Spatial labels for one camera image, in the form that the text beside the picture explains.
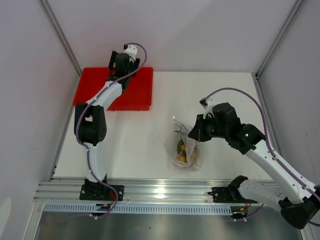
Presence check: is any left aluminium frame post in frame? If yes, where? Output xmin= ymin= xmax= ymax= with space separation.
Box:
xmin=38 ymin=0 xmax=82 ymax=77

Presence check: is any right aluminium frame post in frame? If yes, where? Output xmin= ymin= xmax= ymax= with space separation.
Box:
xmin=254 ymin=0 xmax=307 ymax=81

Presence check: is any clear pink-dotted zip bag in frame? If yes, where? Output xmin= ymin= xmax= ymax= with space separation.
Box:
xmin=164 ymin=116 xmax=202 ymax=171

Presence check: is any wrist white camera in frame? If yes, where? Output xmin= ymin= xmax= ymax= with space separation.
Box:
xmin=199 ymin=98 xmax=216 ymax=119
xmin=123 ymin=43 xmax=138 ymax=61

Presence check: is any yellow longan bunch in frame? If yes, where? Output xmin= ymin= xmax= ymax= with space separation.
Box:
xmin=175 ymin=136 xmax=200 ymax=167

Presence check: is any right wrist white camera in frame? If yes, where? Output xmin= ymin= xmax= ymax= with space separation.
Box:
xmin=199 ymin=98 xmax=216 ymax=119

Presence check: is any red plastic tray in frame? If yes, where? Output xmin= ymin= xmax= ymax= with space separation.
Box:
xmin=72 ymin=67 xmax=154 ymax=111

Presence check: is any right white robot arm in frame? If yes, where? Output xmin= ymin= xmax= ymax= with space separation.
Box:
xmin=188 ymin=99 xmax=320 ymax=230

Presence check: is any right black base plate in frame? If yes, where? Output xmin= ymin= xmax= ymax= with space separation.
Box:
xmin=207 ymin=186 xmax=258 ymax=204

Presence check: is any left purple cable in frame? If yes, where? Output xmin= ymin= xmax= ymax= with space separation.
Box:
xmin=74 ymin=42 xmax=148 ymax=181

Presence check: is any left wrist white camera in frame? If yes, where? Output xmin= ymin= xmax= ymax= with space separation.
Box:
xmin=123 ymin=43 xmax=138 ymax=61

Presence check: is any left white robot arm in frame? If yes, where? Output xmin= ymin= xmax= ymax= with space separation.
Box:
xmin=74 ymin=44 xmax=140 ymax=200

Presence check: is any white slotted cable duct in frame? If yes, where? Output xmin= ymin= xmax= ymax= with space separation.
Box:
xmin=43 ymin=202 xmax=233 ymax=216

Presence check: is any aluminium table rail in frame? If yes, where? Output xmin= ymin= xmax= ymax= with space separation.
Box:
xmin=33 ymin=177 xmax=307 ymax=207

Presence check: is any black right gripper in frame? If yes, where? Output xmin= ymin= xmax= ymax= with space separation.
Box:
xmin=188 ymin=113 xmax=229 ymax=143

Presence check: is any aluminium frame post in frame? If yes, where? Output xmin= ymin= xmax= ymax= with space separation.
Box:
xmin=38 ymin=0 xmax=82 ymax=77
xmin=254 ymin=0 xmax=307 ymax=81

